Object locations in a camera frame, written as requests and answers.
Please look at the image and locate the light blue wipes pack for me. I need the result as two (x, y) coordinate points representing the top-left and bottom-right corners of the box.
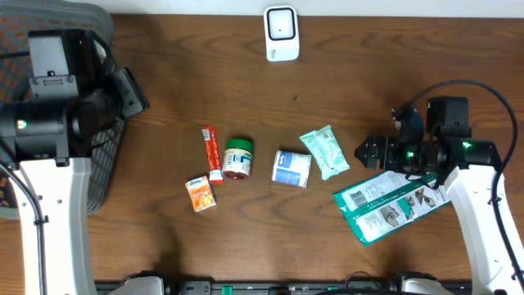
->
(300, 125), (350, 180)

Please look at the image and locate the orange tissue packet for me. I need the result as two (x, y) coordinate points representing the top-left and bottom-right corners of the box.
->
(185, 175), (216, 212)

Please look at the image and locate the green white 3M package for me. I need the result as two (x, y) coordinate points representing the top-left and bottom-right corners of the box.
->
(333, 171), (451, 247)

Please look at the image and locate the white barcode scanner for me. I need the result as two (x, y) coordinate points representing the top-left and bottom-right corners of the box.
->
(263, 6), (300, 62)

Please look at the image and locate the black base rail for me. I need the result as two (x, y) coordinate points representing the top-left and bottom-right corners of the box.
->
(96, 279), (472, 295)

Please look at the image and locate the black camera cable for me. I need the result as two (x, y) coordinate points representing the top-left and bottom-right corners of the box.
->
(403, 79), (524, 288)

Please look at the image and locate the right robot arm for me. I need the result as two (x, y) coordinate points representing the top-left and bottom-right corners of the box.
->
(361, 96), (523, 294)

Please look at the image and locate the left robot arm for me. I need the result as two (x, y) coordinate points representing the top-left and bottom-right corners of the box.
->
(1, 29), (149, 294)

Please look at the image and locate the blue white packet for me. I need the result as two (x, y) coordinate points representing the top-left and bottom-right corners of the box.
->
(272, 150), (312, 188)

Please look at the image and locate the red stick sachet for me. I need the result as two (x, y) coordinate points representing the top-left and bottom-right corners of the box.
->
(202, 126), (224, 184)

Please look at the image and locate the green lid jar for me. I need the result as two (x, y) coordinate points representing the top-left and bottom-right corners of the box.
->
(222, 138), (254, 180)

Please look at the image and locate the grey plastic basket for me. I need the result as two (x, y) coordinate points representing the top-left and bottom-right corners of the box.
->
(1, 0), (124, 214)

